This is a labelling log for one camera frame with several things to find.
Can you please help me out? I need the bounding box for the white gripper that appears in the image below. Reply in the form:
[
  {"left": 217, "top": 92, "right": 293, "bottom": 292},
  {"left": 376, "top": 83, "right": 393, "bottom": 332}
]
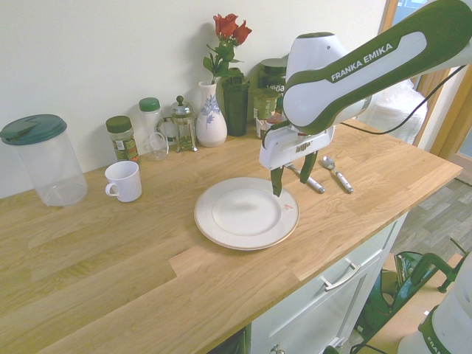
[{"left": 258, "top": 125, "right": 336, "bottom": 198}]

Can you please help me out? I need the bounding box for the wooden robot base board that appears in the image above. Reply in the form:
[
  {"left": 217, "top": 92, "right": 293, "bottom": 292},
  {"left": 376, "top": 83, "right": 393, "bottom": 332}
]
[{"left": 353, "top": 254, "right": 472, "bottom": 354}]

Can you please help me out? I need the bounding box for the white plate with gold rim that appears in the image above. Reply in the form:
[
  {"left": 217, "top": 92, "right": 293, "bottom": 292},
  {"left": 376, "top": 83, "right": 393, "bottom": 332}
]
[{"left": 193, "top": 176, "right": 301, "bottom": 251}]

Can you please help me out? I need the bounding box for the red and white yogurt cup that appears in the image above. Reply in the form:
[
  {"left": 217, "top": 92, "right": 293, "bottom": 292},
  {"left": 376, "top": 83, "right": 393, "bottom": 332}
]
[{"left": 255, "top": 116, "right": 285, "bottom": 140}]

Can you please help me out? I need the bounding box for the green oatmeal cup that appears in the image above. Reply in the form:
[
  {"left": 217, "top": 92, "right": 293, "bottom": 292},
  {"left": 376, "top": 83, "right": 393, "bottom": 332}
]
[{"left": 251, "top": 88, "right": 283, "bottom": 121}]

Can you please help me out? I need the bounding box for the black shaker bottle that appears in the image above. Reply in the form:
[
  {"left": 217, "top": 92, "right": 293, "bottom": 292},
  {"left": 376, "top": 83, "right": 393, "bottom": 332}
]
[{"left": 221, "top": 68, "right": 251, "bottom": 137}]

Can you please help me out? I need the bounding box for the white vase with blue flowers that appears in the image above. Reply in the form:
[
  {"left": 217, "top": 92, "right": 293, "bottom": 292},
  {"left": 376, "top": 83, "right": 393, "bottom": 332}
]
[{"left": 195, "top": 80, "right": 228, "bottom": 148}]

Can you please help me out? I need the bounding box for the black protein powder tub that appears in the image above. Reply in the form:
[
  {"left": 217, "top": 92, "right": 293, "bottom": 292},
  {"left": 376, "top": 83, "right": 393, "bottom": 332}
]
[{"left": 257, "top": 58, "right": 291, "bottom": 93}]

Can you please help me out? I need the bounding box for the glass french press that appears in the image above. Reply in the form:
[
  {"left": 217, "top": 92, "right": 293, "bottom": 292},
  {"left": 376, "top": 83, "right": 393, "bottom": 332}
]
[{"left": 158, "top": 94, "right": 199, "bottom": 153}]

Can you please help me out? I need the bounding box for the small clear measuring cup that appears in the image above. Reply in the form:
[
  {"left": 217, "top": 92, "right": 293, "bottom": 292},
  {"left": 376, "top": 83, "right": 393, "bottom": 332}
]
[{"left": 148, "top": 132, "right": 169, "bottom": 162}]

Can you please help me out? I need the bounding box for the clear bottle with green lid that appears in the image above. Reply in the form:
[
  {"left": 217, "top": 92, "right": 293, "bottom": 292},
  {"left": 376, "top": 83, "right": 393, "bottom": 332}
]
[{"left": 138, "top": 97, "right": 165, "bottom": 148}]

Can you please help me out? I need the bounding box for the dark green clamp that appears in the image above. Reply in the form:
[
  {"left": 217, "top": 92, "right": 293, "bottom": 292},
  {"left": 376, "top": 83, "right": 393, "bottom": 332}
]
[{"left": 392, "top": 238, "right": 472, "bottom": 314}]

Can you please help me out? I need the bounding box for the red roses bunch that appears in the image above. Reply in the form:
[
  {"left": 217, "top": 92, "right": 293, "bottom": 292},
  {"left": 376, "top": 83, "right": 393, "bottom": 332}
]
[{"left": 202, "top": 13, "right": 254, "bottom": 86}]

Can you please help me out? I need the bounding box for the white ceramic mug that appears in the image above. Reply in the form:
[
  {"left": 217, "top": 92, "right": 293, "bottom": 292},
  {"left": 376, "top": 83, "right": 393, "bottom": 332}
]
[{"left": 104, "top": 160, "right": 143, "bottom": 203}]

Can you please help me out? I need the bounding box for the spice jar with dark lid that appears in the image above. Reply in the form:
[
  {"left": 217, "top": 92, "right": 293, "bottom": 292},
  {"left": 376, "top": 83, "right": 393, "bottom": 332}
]
[{"left": 105, "top": 115, "right": 142, "bottom": 166}]

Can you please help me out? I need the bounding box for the clear pitcher with teal lid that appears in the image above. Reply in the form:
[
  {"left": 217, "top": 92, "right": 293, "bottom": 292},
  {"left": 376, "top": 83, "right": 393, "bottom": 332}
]
[{"left": 0, "top": 113, "right": 89, "bottom": 207}]

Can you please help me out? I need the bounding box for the fork with white handle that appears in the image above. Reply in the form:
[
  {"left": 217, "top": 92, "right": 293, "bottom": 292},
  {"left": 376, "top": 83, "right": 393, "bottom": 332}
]
[{"left": 285, "top": 164, "right": 326, "bottom": 194}]

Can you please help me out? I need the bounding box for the silver drawer handle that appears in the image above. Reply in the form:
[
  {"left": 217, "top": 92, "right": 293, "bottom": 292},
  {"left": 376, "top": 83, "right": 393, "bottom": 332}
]
[{"left": 319, "top": 261, "right": 361, "bottom": 292}]

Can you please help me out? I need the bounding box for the white drawer with metal handle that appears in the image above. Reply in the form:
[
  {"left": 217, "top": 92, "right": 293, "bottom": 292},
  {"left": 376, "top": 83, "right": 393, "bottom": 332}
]
[{"left": 250, "top": 209, "right": 410, "bottom": 354}]

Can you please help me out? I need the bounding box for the wooden door frame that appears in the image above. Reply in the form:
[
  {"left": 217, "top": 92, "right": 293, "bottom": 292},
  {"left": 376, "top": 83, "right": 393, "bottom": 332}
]
[{"left": 378, "top": 0, "right": 472, "bottom": 185}]

